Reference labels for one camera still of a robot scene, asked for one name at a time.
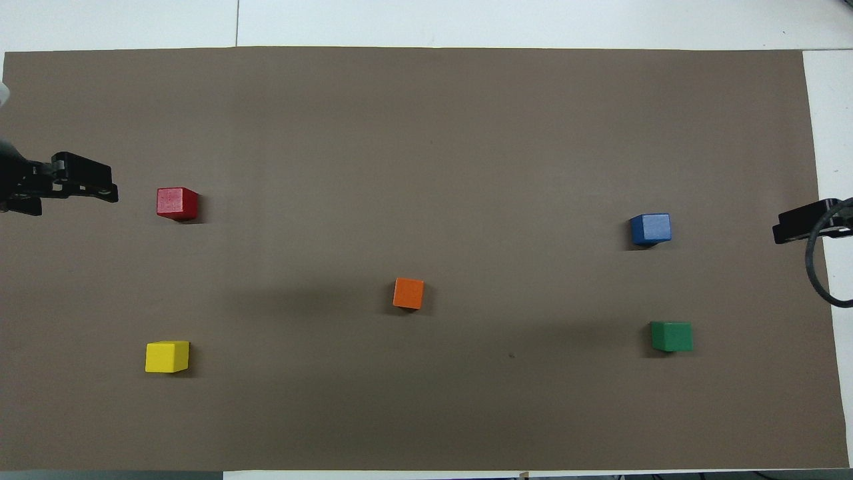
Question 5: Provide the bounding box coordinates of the yellow wooden block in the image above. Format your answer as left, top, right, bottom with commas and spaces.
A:
145, 340, 191, 374

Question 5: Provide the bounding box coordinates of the green wooden block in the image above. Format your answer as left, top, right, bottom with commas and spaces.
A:
650, 321, 694, 353

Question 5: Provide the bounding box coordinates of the brown table mat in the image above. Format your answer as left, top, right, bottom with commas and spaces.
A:
0, 46, 850, 473

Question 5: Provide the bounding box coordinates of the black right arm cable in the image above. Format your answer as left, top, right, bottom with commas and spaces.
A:
804, 199, 853, 308

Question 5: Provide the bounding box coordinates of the orange wooden block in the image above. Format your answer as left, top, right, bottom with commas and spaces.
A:
393, 277, 425, 311

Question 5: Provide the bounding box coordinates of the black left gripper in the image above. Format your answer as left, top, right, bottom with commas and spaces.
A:
0, 151, 120, 216

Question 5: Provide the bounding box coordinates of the red wooden block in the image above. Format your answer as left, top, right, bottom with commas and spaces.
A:
157, 187, 199, 221

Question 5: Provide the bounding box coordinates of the blue wooden block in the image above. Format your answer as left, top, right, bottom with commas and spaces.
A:
630, 213, 672, 247

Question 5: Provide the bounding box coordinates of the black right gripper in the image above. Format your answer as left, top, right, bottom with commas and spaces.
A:
772, 197, 853, 245

